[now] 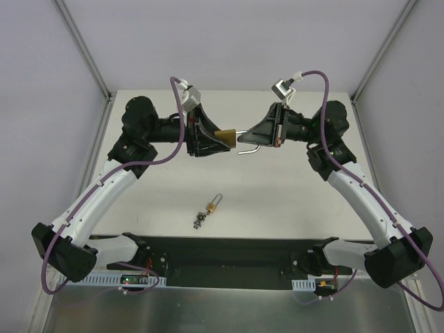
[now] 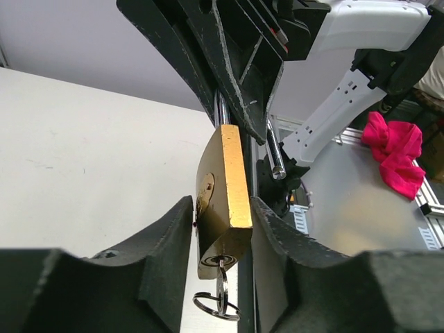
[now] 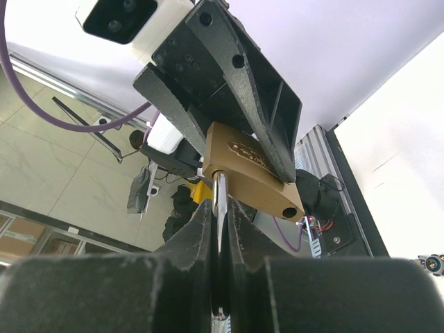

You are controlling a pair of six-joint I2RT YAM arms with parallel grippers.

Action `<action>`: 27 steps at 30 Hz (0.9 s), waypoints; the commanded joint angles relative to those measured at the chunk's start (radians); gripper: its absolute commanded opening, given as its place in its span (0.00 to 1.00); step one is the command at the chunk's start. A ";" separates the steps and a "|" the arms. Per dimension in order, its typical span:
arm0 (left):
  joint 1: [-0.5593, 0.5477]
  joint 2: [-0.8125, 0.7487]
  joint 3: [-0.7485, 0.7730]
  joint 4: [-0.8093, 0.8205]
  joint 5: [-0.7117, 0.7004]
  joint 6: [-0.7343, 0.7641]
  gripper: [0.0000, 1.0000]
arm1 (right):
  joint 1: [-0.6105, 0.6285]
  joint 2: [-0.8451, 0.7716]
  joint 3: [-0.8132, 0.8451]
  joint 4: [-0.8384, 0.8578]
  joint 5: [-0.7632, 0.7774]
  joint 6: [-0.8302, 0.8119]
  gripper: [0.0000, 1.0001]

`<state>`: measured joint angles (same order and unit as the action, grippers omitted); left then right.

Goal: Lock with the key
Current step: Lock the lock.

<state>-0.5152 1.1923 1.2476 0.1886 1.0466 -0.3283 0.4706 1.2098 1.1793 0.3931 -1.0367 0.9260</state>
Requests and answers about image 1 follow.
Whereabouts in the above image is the large brass padlock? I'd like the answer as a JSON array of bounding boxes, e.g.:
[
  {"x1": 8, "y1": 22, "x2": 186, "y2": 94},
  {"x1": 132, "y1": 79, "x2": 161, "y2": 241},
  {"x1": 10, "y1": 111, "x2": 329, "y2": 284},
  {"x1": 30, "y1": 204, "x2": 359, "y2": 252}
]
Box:
[{"x1": 214, "y1": 129, "x2": 261, "y2": 155}]

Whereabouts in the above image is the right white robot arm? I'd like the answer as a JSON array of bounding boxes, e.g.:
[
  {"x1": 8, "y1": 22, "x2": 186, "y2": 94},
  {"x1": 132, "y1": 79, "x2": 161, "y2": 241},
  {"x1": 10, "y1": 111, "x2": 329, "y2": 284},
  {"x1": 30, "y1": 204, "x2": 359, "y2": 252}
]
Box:
[{"x1": 237, "y1": 101, "x2": 433, "y2": 288}]

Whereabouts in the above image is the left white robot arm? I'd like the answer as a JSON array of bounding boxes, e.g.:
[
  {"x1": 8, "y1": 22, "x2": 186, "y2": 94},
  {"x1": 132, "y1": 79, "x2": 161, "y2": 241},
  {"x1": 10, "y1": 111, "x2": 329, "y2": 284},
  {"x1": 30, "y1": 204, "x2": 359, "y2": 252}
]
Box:
[{"x1": 31, "y1": 96, "x2": 236, "y2": 282}]

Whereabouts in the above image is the small brass padlock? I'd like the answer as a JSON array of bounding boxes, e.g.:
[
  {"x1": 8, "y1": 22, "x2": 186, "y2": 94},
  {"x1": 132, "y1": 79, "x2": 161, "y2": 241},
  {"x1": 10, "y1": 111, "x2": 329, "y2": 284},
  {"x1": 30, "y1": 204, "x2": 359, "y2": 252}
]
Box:
[{"x1": 206, "y1": 194, "x2": 223, "y2": 214}]

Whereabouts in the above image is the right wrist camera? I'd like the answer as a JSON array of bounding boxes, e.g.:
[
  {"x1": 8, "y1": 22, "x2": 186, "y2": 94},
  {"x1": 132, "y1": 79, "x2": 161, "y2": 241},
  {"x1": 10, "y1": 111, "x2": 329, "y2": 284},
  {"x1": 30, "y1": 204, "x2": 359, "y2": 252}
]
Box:
[{"x1": 271, "y1": 78, "x2": 296, "y2": 105}]

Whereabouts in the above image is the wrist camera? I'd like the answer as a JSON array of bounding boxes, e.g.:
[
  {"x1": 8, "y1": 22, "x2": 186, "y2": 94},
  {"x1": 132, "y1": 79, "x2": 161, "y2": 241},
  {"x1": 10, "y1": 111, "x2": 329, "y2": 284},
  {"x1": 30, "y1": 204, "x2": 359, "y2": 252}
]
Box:
[
  {"x1": 178, "y1": 79, "x2": 201, "y2": 112},
  {"x1": 271, "y1": 78, "x2": 296, "y2": 105}
]

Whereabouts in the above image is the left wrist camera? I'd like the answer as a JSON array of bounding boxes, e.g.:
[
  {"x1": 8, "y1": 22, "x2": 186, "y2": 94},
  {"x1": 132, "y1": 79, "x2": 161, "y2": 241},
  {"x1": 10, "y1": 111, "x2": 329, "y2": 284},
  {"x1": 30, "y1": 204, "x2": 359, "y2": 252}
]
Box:
[{"x1": 178, "y1": 79, "x2": 201, "y2": 112}]

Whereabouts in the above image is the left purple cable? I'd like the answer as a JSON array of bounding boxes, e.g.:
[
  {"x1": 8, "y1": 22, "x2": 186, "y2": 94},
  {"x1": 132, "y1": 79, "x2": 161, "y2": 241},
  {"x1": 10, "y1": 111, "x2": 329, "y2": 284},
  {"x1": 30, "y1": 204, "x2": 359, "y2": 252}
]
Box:
[{"x1": 40, "y1": 76, "x2": 188, "y2": 306}]

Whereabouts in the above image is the purple cable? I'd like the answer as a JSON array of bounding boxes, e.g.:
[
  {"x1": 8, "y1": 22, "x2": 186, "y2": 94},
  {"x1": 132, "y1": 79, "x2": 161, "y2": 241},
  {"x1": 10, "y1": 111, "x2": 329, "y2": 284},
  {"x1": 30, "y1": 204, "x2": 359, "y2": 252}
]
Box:
[
  {"x1": 40, "y1": 76, "x2": 188, "y2": 306},
  {"x1": 294, "y1": 70, "x2": 444, "y2": 311}
]

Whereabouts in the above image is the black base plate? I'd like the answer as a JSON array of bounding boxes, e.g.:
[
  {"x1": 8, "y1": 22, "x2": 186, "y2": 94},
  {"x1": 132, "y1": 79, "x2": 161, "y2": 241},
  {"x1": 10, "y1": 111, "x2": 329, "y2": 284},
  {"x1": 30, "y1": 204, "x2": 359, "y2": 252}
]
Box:
[{"x1": 129, "y1": 236, "x2": 322, "y2": 291}]

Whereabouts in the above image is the left aluminium frame post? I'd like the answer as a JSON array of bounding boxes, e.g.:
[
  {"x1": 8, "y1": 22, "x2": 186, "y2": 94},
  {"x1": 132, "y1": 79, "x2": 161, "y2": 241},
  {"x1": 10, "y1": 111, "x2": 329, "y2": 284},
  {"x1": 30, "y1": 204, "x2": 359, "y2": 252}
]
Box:
[{"x1": 51, "y1": 0, "x2": 117, "y2": 103}]

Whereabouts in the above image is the aluminium frame post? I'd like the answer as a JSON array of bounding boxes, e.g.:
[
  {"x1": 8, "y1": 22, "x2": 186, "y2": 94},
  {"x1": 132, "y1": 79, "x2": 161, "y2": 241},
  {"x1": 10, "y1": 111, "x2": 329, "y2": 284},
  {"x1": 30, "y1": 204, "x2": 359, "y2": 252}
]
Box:
[
  {"x1": 349, "y1": 0, "x2": 422, "y2": 105},
  {"x1": 51, "y1": 0, "x2": 117, "y2": 103}
]

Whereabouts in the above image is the right white cable duct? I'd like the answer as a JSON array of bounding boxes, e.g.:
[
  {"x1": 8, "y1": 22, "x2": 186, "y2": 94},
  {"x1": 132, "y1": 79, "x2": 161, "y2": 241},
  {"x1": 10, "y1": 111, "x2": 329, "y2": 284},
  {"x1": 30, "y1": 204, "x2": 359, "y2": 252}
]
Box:
[{"x1": 291, "y1": 278, "x2": 316, "y2": 292}]

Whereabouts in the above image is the white cable duct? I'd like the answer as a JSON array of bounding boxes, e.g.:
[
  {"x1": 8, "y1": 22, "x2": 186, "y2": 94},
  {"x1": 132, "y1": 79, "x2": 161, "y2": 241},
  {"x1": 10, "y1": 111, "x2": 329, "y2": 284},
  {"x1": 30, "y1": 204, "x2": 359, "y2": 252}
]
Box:
[
  {"x1": 77, "y1": 273, "x2": 167, "y2": 288},
  {"x1": 291, "y1": 278, "x2": 316, "y2": 292}
]

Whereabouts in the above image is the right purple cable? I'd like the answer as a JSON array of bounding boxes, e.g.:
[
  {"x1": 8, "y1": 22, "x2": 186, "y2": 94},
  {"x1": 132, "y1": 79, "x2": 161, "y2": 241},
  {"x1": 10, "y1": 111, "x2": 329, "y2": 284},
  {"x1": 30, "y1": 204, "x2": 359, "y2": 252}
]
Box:
[{"x1": 294, "y1": 70, "x2": 444, "y2": 311}]

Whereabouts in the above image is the left white cable duct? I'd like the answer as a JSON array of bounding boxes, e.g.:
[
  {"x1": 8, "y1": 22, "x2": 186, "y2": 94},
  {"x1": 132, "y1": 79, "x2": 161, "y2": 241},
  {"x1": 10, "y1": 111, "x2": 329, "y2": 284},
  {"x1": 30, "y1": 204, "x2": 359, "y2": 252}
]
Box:
[{"x1": 77, "y1": 273, "x2": 167, "y2": 288}]

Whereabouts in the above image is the right aluminium frame post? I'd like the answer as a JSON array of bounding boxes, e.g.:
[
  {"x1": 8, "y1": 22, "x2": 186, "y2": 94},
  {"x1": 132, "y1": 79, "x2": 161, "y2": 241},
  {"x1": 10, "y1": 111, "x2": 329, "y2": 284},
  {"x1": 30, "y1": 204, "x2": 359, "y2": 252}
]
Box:
[{"x1": 349, "y1": 0, "x2": 422, "y2": 105}]

